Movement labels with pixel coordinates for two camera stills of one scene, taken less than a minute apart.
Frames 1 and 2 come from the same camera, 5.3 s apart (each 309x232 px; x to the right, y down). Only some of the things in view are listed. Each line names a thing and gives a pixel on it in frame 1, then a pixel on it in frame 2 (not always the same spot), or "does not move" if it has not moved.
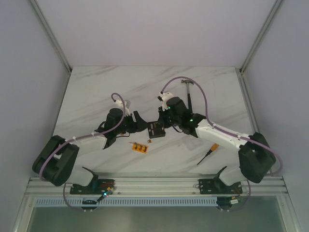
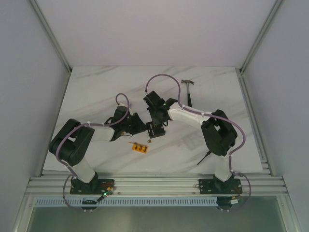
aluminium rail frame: (161, 184) does not move
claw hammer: (189, 99) does not move
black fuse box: (156, 130) does not move
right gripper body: (166, 117) -> (155, 118)
